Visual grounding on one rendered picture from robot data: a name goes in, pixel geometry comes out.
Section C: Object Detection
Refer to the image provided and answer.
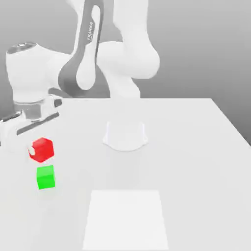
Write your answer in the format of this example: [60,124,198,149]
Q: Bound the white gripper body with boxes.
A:
[0,112,60,153]

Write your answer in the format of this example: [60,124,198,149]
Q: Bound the small red cube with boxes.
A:
[28,137,55,164]

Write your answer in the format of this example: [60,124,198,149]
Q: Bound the small green cube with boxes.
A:
[36,165,56,190]

